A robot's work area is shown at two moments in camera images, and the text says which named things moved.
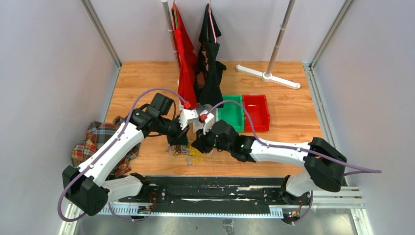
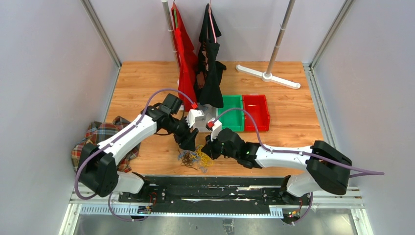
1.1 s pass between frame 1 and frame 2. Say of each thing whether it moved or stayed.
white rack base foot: stayed
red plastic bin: stayed
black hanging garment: stayed
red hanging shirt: stayed
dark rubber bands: moved
